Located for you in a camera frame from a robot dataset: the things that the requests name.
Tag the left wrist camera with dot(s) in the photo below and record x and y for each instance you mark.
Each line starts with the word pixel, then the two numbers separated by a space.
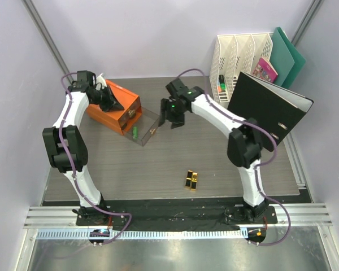
pixel 86 77

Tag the white slotted cable duct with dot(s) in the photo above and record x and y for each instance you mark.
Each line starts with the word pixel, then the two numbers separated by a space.
pixel 98 234

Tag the green folder front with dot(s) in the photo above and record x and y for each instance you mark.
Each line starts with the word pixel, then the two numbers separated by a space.
pixel 281 58

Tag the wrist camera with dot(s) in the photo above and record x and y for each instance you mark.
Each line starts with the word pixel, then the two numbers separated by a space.
pixel 176 88
pixel 86 77

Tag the pink booklet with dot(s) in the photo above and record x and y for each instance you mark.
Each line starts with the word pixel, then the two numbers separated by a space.
pixel 264 70

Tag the green orange highlighter markers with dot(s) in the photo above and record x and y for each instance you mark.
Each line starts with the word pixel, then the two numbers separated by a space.
pixel 221 86

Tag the white mesh file rack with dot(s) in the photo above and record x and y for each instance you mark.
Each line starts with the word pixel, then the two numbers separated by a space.
pixel 235 53

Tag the clear acrylic drawer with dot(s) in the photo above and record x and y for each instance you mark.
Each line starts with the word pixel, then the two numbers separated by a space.
pixel 134 114
pixel 147 126

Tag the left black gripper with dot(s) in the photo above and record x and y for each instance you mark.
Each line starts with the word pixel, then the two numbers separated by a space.
pixel 108 99

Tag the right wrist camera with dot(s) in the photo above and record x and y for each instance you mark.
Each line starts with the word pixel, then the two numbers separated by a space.
pixel 176 88

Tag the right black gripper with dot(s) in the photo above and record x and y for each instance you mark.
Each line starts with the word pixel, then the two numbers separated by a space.
pixel 177 121

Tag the green folder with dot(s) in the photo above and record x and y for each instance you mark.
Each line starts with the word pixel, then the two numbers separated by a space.
pixel 299 61
pixel 281 58

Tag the green folder back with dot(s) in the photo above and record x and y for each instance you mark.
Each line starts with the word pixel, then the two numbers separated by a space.
pixel 299 61

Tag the orange drawer organizer box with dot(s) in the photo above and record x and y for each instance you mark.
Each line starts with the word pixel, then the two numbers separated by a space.
pixel 115 120

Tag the green lipstick box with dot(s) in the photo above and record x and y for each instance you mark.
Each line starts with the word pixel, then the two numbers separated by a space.
pixel 135 133

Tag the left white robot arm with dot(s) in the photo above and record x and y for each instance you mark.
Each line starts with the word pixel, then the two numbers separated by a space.
pixel 66 148

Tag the black lever arch binder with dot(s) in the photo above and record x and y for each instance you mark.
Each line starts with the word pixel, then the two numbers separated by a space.
pixel 276 110

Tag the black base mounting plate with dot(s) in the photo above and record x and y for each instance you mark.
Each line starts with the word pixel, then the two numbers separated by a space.
pixel 177 214

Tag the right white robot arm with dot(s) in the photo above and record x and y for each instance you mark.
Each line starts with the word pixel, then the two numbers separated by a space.
pixel 244 141

